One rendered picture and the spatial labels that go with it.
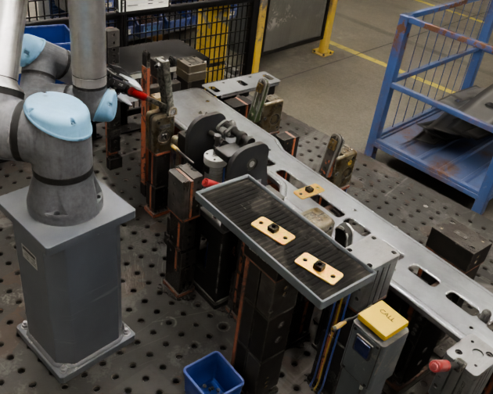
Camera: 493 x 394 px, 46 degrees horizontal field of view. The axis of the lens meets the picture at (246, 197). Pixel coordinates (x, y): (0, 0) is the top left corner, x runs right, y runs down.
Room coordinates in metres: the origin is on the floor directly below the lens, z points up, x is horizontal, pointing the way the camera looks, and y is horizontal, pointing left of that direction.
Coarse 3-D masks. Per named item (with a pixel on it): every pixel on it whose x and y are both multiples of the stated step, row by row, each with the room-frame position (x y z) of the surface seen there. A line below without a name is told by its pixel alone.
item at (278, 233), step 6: (252, 222) 0.90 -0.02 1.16; (258, 222) 0.90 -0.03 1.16; (264, 222) 0.90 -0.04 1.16; (270, 222) 0.91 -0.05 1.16; (258, 228) 0.88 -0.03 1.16; (264, 228) 0.88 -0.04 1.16; (270, 228) 0.88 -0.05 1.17; (276, 228) 0.88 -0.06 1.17; (282, 228) 0.89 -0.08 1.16; (264, 234) 0.87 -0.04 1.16; (270, 234) 0.87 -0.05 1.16; (276, 234) 0.87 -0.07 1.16; (282, 234) 0.87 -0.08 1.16; (288, 234) 0.88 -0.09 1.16; (276, 240) 0.85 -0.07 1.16; (282, 240) 0.86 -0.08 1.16; (288, 240) 0.86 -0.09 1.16
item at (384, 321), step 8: (376, 304) 0.72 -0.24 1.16; (384, 304) 0.72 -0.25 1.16; (368, 312) 0.70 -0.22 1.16; (376, 312) 0.70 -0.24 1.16; (384, 312) 0.71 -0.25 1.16; (392, 312) 0.71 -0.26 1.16; (360, 320) 0.69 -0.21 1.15; (368, 320) 0.68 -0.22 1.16; (376, 320) 0.68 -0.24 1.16; (384, 320) 0.69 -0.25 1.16; (392, 320) 0.69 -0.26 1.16; (400, 320) 0.69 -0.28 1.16; (376, 328) 0.67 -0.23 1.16; (384, 328) 0.67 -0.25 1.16; (392, 328) 0.67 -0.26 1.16; (400, 328) 0.68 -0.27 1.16; (384, 336) 0.65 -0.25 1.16
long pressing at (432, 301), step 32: (192, 96) 1.75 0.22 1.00; (256, 128) 1.59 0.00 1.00; (288, 160) 1.42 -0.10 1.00; (288, 192) 1.26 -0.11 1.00; (384, 224) 1.18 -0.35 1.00; (416, 256) 1.07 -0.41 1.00; (416, 288) 0.96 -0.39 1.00; (448, 288) 0.97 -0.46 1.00; (480, 288) 0.98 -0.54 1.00; (448, 320) 0.87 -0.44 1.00
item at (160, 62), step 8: (160, 64) 1.50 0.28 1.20; (168, 64) 1.50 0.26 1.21; (160, 72) 1.50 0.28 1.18; (168, 72) 1.50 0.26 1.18; (160, 80) 1.51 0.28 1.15; (168, 80) 1.50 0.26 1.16; (160, 88) 1.52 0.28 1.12; (168, 88) 1.50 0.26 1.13; (160, 96) 1.53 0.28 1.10; (168, 96) 1.51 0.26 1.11; (168, 104) 1.51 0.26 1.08
